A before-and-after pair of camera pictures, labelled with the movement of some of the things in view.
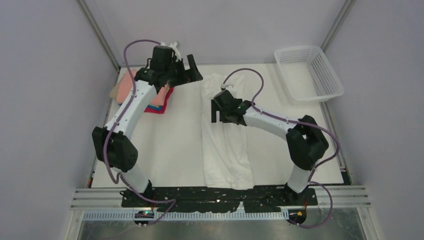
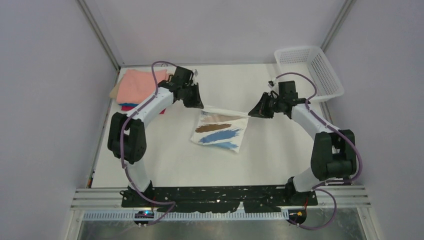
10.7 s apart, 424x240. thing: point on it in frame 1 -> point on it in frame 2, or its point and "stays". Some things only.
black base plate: x=207 y=198 stays
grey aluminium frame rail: x=100 y=33 stays
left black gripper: x=185 y=69 -> x=191 y=92
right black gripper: x=223 y=108 -> x=270 y=105
